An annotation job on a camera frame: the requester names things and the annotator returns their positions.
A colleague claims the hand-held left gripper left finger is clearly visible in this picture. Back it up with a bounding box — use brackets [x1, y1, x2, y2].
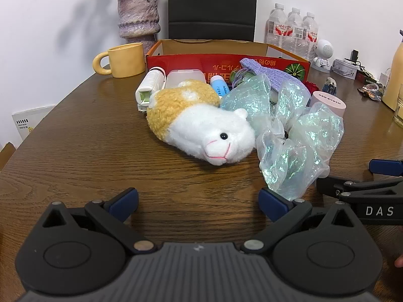
[42, 188, 157, 255]

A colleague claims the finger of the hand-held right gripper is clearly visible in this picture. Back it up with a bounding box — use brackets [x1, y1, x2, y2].
[316, 176, 403, 201]
[369, 159, 403, 176]

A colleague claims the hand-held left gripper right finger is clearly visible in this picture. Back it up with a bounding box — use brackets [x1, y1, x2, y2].
[241, 188, 362, 254]

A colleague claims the iridescent plastic bag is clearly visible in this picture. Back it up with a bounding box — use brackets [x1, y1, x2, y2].
[219, 75, 344, 201]

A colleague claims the pink round jar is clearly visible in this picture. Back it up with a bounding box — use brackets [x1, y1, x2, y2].
[310, 91, 347, 118]

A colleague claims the white and tan plush hamster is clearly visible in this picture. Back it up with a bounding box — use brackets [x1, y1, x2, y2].
[146, 80, 256, 166]

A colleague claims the purple knitted cloth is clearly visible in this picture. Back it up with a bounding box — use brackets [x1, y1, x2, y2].
[239, 57, 311, 107]

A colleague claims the green spray bottle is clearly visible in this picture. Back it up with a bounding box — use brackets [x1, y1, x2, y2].
[231, 67, 262, 87]

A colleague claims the blue tube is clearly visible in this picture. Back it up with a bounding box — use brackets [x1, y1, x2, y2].
[210, 75, 228, 99]

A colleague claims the translucent white plastic box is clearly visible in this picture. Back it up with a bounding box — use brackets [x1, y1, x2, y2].
[164, 68, 208, 89]

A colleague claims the red cardboard box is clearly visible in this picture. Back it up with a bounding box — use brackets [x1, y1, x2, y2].
[145, 39, 312, 84]

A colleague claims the dark snack packet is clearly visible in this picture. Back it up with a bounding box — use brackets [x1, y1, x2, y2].
[357, 83, 385, 101]

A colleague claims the cream yellow jug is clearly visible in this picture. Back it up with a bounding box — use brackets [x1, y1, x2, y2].
[382, 30, 403, 111]

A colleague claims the dark red box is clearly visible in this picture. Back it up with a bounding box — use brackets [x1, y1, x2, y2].
[356, 68, 378, 84]

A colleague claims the white robot figurine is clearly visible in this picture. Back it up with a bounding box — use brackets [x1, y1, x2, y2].
[312, 39, 332, 70]

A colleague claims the yellow mug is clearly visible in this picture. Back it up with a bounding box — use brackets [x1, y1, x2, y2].
[92, 42, 147, 79]

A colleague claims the clear water bottle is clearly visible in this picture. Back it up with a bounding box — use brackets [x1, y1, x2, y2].
[266, 3, 288, 51]
[285, 7, 306, 55]
[302, 12, 319, 62]

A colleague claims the purple ceramic vase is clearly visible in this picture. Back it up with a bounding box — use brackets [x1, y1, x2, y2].
[117, 0, 161, 58]

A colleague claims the black chair back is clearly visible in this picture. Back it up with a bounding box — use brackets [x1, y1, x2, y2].
[168, 0, 258, 43]

